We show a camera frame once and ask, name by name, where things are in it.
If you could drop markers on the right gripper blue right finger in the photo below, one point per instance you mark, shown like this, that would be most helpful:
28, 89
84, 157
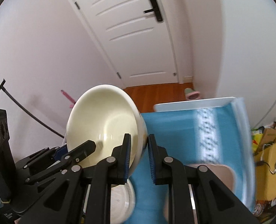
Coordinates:
196, 195

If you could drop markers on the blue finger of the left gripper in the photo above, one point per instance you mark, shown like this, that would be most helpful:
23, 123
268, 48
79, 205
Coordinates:
40, 160
43, 179

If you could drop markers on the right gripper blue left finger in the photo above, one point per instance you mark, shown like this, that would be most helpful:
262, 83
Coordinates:
113, 170

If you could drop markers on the plain white plate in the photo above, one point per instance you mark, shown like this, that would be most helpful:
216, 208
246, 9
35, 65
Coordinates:
122, 202

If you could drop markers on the brown square bowl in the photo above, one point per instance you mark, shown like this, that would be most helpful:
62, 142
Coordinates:
223, 172

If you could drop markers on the cream ceramic bowl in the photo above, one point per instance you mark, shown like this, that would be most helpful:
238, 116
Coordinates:
104, 114

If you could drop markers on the blue patterned tablecloth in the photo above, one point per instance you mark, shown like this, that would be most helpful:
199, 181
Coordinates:
150, 198

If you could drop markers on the yellow cardboard box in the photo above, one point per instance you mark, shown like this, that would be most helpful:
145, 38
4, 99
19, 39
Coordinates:
264, 152

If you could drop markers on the black clothes rack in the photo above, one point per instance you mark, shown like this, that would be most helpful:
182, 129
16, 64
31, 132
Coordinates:
2, 88

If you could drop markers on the white door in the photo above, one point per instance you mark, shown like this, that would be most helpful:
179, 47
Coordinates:
138, 47

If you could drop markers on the black door handle lock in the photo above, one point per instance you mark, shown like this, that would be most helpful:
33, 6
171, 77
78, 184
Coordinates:
155, 10

